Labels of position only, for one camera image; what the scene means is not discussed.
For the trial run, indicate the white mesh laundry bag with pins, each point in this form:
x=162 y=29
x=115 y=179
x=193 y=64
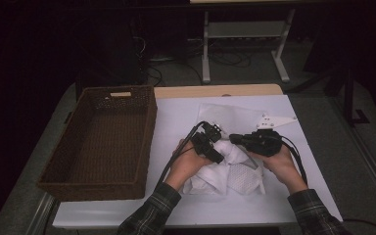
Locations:
x=244 y=178

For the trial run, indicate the white metal desk frame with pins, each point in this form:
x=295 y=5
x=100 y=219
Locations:
x=244 y=29

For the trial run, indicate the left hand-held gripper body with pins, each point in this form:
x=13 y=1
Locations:
x=205 y=140

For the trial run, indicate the brown wicker basket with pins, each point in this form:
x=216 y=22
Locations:
x=104 y=137

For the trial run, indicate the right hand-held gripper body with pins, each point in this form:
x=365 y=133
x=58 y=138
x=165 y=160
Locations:
x=266 y=142

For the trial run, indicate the white foam board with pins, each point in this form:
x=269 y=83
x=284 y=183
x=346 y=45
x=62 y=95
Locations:
x=176 y=114

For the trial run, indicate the person's left hand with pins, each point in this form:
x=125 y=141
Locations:
x=184 y=166

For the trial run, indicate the black metal stand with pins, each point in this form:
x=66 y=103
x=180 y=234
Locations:
x=349 y=98

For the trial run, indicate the aluminium rail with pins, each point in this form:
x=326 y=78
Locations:
x=368 y=156
x=42 y=213

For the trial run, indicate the person's right hand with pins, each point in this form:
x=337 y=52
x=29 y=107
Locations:
x=282 y=169

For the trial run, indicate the white shirt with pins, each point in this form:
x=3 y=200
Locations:
x=212 y=179

